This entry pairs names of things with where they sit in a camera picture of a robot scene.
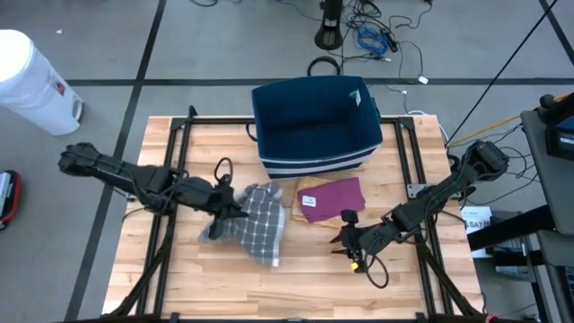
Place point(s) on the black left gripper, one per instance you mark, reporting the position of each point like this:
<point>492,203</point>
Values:
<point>199,195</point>

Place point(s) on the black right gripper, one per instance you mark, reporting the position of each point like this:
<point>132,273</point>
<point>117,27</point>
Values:
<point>372,240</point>

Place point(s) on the grey checked towel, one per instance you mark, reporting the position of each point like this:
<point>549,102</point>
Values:
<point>260,224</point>

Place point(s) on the purple cloth towel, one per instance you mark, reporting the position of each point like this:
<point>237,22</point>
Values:
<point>336,197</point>

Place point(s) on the orange checked towel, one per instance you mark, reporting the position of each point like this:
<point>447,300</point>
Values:
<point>305,181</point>

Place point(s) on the navy white-striped fabric basket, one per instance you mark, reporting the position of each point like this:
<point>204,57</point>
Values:
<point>314,125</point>

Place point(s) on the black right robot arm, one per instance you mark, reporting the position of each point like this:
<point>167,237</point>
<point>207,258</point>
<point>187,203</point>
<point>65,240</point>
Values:
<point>448,188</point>

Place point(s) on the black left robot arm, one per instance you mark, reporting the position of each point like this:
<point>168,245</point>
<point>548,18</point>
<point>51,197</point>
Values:
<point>112,170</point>

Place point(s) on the white paper label tag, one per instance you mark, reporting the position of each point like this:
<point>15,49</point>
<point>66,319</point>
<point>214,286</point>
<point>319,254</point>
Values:
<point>309,201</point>

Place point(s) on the grey metal mounting plate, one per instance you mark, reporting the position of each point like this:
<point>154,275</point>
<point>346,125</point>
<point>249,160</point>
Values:
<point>416,189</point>

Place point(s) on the white printed paper box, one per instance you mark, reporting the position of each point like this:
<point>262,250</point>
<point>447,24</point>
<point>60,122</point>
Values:
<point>477,224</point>

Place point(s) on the small red object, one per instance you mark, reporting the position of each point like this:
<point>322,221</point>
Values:
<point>491,318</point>

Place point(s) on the white power adapter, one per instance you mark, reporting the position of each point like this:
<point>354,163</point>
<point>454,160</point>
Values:
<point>423,80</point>

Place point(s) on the black power strip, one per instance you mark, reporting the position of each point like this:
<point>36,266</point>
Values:
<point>389,41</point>

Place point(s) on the black stand base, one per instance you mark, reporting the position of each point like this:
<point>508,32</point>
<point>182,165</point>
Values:
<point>328,36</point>

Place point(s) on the grey equipment cart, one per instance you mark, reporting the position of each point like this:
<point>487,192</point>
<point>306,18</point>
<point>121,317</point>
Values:
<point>551,188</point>

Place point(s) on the red and black device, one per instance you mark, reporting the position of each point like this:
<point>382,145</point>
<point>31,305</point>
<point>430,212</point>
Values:
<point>11,202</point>

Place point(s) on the thin black pole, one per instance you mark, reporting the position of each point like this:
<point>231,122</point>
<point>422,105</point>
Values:
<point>502,72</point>

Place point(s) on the black electronic device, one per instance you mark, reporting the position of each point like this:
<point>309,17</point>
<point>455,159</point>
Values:
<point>558,134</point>

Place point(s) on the white trash bin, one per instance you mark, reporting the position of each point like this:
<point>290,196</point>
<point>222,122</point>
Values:
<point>31,85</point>

